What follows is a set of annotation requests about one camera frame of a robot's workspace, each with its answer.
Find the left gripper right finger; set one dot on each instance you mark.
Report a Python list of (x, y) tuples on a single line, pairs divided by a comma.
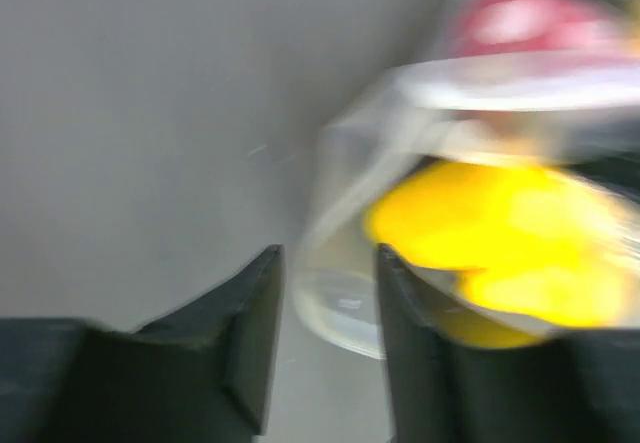
[(455, 375)]

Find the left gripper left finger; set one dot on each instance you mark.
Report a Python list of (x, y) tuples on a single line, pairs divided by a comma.
[(201, 373)]

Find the yellow fake mango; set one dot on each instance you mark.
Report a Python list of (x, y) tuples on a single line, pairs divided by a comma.
[(537, 249)]

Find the polka dot zip bag front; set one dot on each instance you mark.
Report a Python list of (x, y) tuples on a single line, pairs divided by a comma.
[(502, 166)]

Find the red fake strawberry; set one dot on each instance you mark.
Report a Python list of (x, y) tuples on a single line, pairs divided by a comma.
[(488, 27)]

